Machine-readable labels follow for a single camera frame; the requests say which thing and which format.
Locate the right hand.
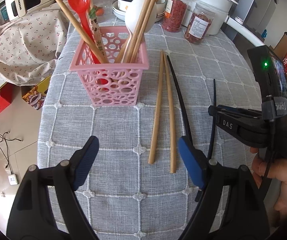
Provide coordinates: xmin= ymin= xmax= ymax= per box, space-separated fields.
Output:
xmin=249 ymin=146 xmax=287 ymax=228

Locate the white electric cooking pot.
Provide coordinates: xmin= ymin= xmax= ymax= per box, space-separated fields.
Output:
xmin=182 ymin=0 xmax=264 ymax=47

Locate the dark grey refrigerator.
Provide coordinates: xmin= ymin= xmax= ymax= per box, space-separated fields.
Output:
xmin=223 ymin=0 xmax=287 ymax=43

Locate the red plastic spoon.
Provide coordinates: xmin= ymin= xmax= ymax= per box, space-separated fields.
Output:
xmin=68 ymin=0 xmax=108 ymax=63

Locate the pink perforated utensil basket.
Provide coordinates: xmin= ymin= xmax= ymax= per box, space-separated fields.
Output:
xmin=69 ymin=26 xmax=149 ymax=107

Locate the wooden chopstick pair member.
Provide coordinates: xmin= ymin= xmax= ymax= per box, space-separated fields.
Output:
xmin=162 ymin=52 xmax=176 ymax=173

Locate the red gift box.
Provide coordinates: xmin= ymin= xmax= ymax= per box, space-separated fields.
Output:
xmin=0 ymin=83 xmax=14 ymax=113

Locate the jar with red label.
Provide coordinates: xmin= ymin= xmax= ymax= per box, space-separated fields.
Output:
xmin=184 ymin=1 xmax=216 ymax=44

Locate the cherry print cloth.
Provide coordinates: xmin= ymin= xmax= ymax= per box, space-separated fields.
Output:
xmin=0 ymin=3 xmax=69 ymax=86

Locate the black chopstick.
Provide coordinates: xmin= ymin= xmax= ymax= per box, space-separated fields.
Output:
xmin=207 ymin=79 xmax=217 ymax=160
xmin=166 ymin=55 xmax=203 ymax=203

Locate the jar of red goji berries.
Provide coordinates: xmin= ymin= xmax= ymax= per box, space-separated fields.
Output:
xmin=161 ymin=0 xmax=190 ymax=33

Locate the grey checked tablecloth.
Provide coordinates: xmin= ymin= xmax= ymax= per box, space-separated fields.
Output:
xmin=37 ymin=24 xmax=261 ymax=239

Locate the white plastic spoon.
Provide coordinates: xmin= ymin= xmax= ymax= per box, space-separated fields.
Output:
xmin=122 ymin=0 xmax=157 ymax=63

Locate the white bowl stack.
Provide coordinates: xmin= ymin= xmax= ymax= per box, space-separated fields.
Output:
xmin=112 ymin=0 xmax=166 ymax=22

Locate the wooden chopstick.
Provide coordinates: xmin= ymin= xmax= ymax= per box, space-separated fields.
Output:
xmin=148 ymin=51 xmax=164 ymax=164
xmin=55 ymin=0 xmax=108 ymax=63

